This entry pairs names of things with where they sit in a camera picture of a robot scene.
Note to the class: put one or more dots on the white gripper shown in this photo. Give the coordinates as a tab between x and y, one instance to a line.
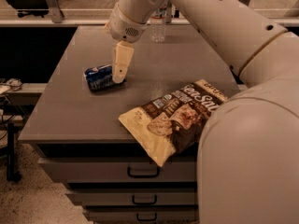
126	26

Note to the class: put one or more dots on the blue pepsi can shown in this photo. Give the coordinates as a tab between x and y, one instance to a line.
99	78

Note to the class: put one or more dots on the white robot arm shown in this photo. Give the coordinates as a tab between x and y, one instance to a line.
248	155

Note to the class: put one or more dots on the clear plastic water bottle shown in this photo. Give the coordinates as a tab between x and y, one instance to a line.
157	23

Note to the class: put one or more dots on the sea salt chips bag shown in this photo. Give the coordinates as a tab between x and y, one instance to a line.
171	123

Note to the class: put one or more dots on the grey drawer cabinet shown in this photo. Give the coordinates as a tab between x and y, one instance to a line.
70	121

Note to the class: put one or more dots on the small grey object on ledge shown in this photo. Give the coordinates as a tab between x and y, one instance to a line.
14	84

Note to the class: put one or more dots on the top grey drawer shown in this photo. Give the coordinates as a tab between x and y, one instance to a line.
116	170

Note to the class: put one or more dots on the grey drawer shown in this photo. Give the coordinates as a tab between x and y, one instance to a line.
116	170
132	197
147	214

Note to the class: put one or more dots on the middle grey drawer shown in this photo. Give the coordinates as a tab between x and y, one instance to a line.
132	197

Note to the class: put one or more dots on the bottom grey drawer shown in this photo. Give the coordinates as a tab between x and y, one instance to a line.
147	214

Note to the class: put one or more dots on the black metal stand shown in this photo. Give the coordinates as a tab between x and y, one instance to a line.
12	174

